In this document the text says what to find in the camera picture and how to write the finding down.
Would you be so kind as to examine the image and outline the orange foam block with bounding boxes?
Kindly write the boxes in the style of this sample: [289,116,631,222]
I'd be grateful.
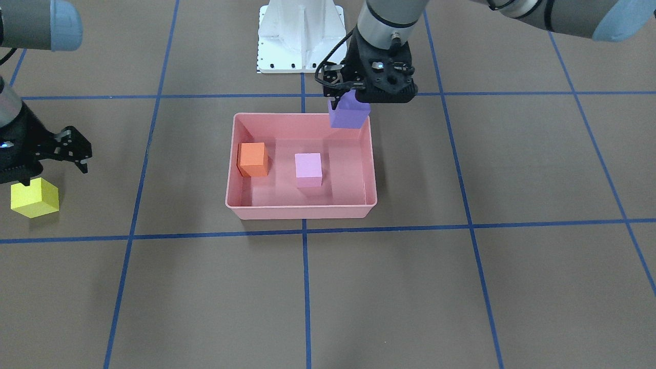
[237,142,269,177]

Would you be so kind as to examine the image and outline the purple foam block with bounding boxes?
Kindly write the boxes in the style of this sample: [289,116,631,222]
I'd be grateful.
[326,90,371,129]

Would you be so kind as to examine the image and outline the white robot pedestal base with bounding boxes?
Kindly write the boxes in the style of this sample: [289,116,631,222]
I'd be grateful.
[256,1,347,73]

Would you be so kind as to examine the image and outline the yellow foam block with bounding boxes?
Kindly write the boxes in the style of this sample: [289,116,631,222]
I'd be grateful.
[10,178,59,219]

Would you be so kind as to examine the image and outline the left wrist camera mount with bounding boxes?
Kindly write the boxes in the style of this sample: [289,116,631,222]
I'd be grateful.
[355,35,419,104]

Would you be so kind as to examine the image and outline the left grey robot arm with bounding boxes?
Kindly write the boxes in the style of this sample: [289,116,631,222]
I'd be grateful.
[315,1,654,110]

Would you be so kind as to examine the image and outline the pink plastic bin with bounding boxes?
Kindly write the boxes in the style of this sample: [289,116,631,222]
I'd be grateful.
[225,113,378,220]

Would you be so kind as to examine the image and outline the black braided cable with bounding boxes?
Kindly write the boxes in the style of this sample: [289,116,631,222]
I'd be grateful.
[314,28,357,90]

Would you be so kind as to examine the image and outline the light pink foam block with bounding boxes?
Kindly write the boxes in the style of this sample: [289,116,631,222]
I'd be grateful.
[295,153,323,188]

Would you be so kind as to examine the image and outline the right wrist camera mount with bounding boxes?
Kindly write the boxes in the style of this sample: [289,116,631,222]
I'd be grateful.
[1,122,43,184]

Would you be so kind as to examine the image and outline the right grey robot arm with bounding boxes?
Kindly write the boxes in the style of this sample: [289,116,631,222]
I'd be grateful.
[1,1,92,186]

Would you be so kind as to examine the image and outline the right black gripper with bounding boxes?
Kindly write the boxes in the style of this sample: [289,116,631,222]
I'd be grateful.
[10,102,92,187]

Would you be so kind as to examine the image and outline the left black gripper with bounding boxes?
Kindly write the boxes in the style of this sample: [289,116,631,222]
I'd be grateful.
[322,39,365,110]

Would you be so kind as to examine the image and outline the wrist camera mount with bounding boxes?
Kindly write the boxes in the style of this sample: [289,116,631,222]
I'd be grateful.
[1,122,43,184]
[355,35,419,104]

